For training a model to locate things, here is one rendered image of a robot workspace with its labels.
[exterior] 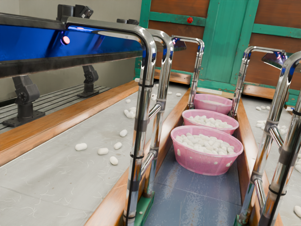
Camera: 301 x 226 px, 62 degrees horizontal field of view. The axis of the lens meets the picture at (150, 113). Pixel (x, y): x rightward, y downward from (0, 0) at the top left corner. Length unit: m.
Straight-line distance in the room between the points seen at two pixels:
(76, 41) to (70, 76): 2.77
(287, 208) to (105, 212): 0.46
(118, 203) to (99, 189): 0.09
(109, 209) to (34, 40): 0.35
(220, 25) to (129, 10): 1.26
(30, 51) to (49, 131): 0.56
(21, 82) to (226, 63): 1.35
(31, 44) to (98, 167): 0.44
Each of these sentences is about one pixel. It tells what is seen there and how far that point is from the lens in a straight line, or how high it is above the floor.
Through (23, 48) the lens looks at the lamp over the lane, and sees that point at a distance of 0.37.
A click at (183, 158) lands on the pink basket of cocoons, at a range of 0.90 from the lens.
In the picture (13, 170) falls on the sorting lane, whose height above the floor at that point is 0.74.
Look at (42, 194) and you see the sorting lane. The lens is 0.64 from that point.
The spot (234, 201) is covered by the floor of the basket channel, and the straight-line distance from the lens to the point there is 0.82.
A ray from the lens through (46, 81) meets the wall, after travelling 3.46.
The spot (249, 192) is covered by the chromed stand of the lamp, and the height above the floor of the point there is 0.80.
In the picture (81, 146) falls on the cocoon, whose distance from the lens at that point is 0.81.
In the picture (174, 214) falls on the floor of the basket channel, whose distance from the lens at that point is 0.71.
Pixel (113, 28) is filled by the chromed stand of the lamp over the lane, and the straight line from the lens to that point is 0.42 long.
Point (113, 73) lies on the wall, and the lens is 2.99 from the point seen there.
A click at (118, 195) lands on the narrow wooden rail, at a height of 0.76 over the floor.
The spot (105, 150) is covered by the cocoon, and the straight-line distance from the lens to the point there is 0.79.
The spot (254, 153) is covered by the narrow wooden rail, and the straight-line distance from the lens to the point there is 0.96.
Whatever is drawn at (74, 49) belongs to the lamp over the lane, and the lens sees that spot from 0.46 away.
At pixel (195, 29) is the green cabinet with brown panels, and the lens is 1.95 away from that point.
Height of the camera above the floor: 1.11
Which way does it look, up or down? 17 degrees down
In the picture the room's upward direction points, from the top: 8 degrees clockwise
